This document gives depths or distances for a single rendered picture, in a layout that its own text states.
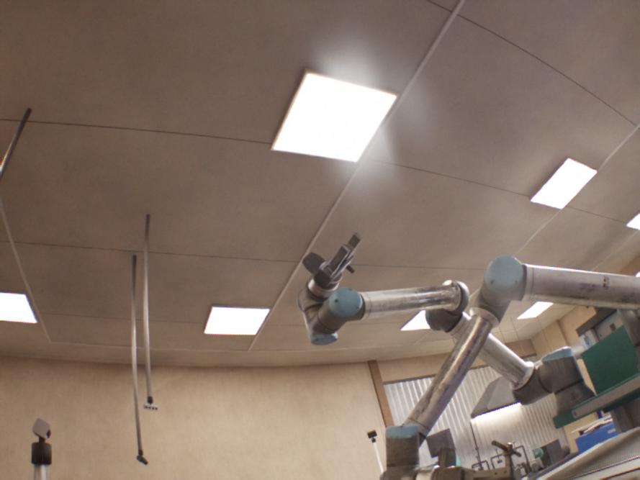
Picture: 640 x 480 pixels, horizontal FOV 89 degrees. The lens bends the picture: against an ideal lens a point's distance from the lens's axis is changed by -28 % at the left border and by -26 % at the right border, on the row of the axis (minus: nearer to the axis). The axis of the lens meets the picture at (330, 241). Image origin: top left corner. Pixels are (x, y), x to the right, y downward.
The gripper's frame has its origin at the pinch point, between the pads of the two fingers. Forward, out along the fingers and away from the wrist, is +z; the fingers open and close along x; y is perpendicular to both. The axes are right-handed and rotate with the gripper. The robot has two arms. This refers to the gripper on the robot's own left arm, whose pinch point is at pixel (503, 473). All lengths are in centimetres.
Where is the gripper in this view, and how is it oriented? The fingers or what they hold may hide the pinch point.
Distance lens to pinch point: 103.4
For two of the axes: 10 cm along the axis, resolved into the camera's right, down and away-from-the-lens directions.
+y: -1.2, 7.5, -6.5
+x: -6.7, -5.4, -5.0
